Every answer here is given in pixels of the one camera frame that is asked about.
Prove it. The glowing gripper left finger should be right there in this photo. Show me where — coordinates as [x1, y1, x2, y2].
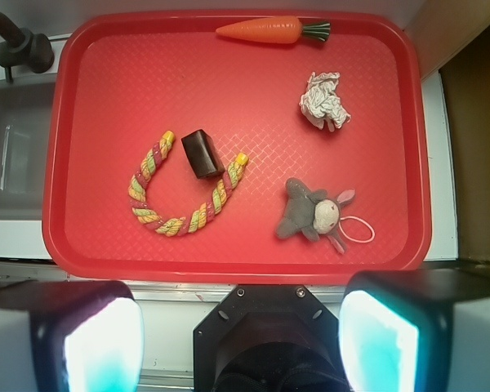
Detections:
[0, 280, 144, 391]

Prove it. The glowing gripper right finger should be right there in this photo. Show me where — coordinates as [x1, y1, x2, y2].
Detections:
[338, 269, 490, 391]

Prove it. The crumpled white paper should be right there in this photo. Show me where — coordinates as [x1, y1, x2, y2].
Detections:
[299, 72, 351, 132]

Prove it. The grey plush bunny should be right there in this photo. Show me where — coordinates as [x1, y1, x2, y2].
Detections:
[275, 177, 376, 254]

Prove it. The grey sink basin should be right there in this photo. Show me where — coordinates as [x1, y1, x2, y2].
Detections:
[0, 75, 56, 221]

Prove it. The red plastic tray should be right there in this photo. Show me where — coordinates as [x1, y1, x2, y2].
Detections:
[42, 11, 431, 284]

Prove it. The dark brown block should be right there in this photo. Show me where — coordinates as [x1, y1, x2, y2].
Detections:
[181, 129, 225, 180]

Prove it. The orange toy carrot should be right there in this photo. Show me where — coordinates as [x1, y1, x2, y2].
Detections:
[216, 16, 332, 44]

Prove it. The multicolour rope toy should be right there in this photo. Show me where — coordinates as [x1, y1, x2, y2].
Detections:
[127, 131, 249, 237]

